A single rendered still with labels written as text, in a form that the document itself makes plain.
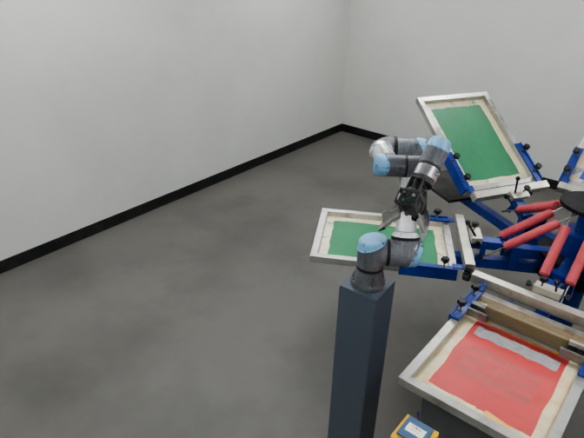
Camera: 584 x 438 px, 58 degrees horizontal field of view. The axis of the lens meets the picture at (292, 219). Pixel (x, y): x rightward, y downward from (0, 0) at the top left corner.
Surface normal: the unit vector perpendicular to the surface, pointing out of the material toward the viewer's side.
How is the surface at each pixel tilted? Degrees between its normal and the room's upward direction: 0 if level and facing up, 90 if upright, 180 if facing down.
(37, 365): 0
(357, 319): 90
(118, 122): 90
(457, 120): 32
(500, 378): 0
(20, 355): 0
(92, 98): 90
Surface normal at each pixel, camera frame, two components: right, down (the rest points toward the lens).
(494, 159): 0.20, -0.50
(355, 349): -0.59, 0.37
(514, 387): 0.02, -0.88
